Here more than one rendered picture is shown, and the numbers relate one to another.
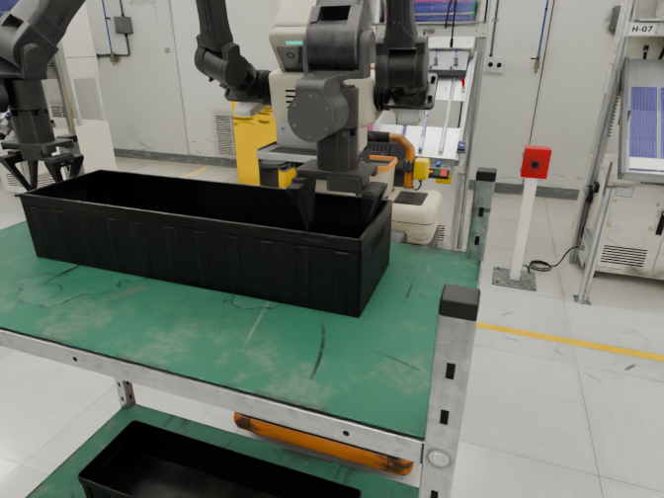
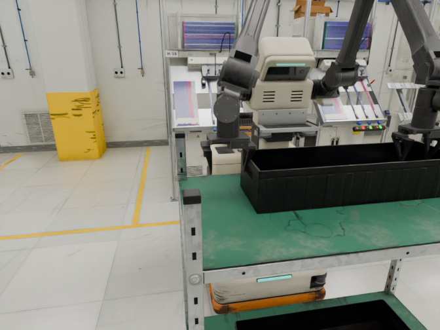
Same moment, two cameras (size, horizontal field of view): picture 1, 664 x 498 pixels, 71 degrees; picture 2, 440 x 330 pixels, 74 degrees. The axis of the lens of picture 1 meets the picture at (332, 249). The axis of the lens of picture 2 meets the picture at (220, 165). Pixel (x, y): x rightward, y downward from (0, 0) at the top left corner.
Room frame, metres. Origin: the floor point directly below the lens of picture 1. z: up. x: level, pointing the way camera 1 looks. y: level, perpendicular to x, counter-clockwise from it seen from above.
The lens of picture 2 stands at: (0.22, 0.89, 1.31)
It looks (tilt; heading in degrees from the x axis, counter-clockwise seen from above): 20 degrees down; 330
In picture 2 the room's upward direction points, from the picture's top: straight up
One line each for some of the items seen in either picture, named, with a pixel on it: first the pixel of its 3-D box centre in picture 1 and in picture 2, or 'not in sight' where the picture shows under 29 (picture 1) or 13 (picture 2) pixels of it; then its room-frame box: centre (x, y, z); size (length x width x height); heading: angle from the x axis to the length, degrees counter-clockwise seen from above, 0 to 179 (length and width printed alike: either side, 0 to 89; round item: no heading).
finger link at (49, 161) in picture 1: (57, 171); (239, 154); (0.81, 0.49, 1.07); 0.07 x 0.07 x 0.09; 71
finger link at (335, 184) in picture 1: (357, 205); (426, 144); (0.63, -0.04, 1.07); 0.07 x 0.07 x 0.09; 70
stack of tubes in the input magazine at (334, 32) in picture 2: not in sight; (344, 36); (2.50, -1.93, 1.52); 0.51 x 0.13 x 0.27; 70
